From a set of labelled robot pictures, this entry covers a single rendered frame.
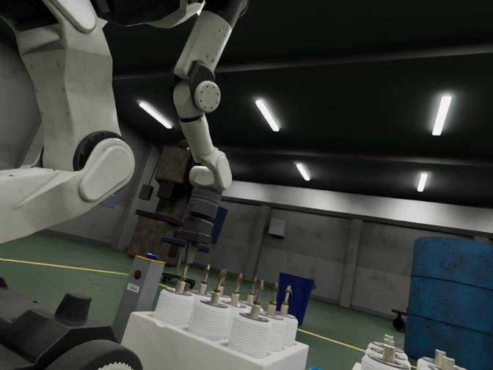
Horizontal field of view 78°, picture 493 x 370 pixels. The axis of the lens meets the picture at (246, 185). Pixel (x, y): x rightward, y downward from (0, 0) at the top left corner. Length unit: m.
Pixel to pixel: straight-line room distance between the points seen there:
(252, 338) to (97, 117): 0.59
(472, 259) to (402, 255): 7.87
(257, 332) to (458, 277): 2.43
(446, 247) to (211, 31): 2.66
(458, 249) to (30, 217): 2.91
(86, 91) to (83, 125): 0.07
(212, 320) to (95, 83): 0.60
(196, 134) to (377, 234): 10.33
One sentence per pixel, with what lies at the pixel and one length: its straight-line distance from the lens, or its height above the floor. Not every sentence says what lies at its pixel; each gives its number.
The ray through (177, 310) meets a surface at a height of 0.21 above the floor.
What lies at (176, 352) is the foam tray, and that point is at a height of 0.14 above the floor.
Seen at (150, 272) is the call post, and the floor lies 0.28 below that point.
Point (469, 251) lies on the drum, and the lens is 3.09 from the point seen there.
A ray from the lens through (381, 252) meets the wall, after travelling 10.89.
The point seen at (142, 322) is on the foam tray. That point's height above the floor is 0.17.
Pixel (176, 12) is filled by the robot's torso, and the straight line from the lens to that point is 0.92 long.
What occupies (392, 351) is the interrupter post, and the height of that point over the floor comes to 0.27.
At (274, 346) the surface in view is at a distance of 0.90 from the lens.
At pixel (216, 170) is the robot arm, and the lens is 0.88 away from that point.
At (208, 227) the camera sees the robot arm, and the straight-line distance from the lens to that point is 0.90.
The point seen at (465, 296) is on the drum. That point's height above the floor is 0.57.
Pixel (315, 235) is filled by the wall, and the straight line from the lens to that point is 11.20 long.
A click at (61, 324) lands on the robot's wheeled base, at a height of 0.21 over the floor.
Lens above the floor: 0.36
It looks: 15 degrees up
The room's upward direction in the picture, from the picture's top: 14 degrees clockwise
